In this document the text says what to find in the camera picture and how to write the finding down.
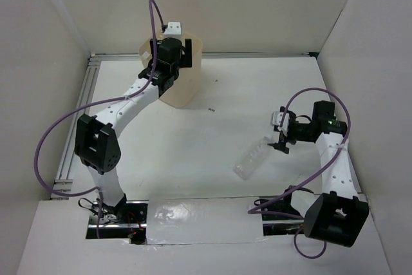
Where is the clear bottle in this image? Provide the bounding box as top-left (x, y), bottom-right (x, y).
top-left (232, 137), bottom-right (272, 180)

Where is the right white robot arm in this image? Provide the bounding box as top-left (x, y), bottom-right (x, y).
top-left (255, 101), bottom-right (369, 247)

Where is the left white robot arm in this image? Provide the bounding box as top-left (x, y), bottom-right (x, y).
top-left (75, 37), bottom-right (192, 223)

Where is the beige plastic bin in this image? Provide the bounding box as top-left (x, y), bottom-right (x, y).
top-left (136, 33), bottom-right (202, 108)

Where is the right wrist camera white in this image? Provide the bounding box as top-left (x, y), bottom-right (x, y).
top-left (271, 111), bottom-right (290, 135)

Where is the aluminium frame rail back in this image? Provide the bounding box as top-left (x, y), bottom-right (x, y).
top-left (89, 52), bottom-right (319, 62)

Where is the aluminium frame rail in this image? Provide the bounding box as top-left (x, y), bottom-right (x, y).
top-left (53, 60), bottom-right (100, 193)
top-left (89, 52), bottom-right (319, 62)

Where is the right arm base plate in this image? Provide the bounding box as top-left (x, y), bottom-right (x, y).
top-left (260, 196), bottom-right (303, 236)

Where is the aluminium frame rail left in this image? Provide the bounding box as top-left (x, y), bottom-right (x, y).
top-left (53, 60), bottom-right (100, 193)

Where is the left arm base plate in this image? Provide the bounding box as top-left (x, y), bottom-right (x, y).
top-left (78, 198), bottom-right (148, 245)

